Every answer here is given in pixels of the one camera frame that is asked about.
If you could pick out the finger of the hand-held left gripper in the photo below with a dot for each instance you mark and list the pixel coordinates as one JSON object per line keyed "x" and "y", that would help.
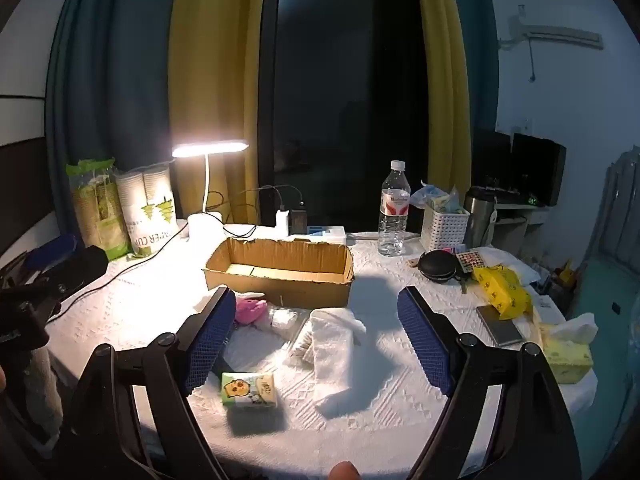
{"x": 52, "y": 251}
{"x": 90, "y": 262}

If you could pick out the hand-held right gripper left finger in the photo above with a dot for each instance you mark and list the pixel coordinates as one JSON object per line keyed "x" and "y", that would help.
{"x": 212, "y": 342}

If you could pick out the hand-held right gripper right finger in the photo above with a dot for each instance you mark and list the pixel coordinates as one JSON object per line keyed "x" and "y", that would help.
{"x": 425, "y": 345}

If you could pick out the pink fluffy sock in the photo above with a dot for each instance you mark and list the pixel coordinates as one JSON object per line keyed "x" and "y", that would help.
{"x": 250, "y": 310}

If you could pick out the green pocket tissue packet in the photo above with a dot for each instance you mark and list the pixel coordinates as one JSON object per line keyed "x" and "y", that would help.
{"x": 250, "y": 390}

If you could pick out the white cotton balls bag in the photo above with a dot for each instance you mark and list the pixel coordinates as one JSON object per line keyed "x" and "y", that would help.
{"x": 284, "y": 319}

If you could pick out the cotton swabs pack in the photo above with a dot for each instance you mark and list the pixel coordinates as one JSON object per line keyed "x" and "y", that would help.
{"x": 302, "y": 345}

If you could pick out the white towel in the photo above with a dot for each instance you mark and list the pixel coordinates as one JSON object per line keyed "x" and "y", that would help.
{"x": 332, "y": 355}

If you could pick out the cardboard box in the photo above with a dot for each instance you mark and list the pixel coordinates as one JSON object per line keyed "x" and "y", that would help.
{"x": 300, "y": 287}

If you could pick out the person's right hand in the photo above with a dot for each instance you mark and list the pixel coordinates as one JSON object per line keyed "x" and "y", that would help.
{"x": 346, "y": 472}

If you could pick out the green paper cup pack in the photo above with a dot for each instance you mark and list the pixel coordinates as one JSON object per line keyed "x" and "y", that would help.
{"x": 97, "y": 210}

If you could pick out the grey smartphone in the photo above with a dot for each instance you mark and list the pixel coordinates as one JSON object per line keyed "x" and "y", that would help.
{"x": 499, "y": 325}

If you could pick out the black round zip case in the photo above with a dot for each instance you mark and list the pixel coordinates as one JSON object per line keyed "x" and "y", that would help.
{"x": 436, "y": 265}

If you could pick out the white paper cup pack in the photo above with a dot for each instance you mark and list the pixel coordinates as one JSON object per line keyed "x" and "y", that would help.
{"x": 147, "y": 205}

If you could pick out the white textured tablecloth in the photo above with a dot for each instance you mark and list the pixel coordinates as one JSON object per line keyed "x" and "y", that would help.
{"x": 380, "y": 425}

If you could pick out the yellow tissue pack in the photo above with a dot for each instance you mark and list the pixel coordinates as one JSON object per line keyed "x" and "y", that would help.
{"x": 502, "y": 290}

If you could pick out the small colourful dotted box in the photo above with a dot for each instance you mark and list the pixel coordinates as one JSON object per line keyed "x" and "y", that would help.
{"x": 470, "y": 260}

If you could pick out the white plastic basket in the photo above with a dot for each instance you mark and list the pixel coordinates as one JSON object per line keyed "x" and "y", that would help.
{"x": 444, "y": 230}

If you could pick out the clear water bottle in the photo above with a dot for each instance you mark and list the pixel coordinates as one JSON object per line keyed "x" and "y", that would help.
{"x": 394, "y": 215}

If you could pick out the white charger plug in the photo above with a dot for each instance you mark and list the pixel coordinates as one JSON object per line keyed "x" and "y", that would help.
{"x": 282, "y": 222}

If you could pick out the steel thermos mug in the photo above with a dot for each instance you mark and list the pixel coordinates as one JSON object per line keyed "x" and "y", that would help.
{"x": 477, "y": 215}

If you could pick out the yellow tissue box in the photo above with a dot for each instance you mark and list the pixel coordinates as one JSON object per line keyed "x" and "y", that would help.
{"x": 570, "y": 355}

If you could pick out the white blue power strip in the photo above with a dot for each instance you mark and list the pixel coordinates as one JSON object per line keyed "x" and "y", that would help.
{"x": 327, "y": 235}

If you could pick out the crinkled plastic packets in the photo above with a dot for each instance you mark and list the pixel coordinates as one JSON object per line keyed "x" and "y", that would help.
{"x": 437, "y": 197}

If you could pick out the black charger plug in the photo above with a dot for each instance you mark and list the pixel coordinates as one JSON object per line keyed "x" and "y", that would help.
{"x": 298, "y": 221}

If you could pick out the small yellow toy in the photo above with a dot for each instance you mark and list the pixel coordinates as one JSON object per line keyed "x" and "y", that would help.
{"x": 565, "y": 272}

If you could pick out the white desk lamp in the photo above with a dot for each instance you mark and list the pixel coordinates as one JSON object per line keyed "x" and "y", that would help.
{"x": 206, "y": 150}

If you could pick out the teal curtain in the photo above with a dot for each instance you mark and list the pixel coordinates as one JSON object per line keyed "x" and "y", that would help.
{"x": 110, "y": 60}
{"x": 482, "y": 35}

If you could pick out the black computer monitor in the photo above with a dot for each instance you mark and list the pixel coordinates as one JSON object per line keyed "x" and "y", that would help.
{"x": 537, "y": 170}

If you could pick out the yellow curtain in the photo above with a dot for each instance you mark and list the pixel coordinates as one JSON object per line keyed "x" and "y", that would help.
{"x": 445, "y": 60}
{"x": 215, "y": 60}

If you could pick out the dark window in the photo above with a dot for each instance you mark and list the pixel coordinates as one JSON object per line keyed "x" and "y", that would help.
{"x": 345, "y": 85}

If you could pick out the white air conditioner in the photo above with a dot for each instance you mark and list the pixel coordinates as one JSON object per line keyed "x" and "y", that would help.
{"x": 555, "y": 32}

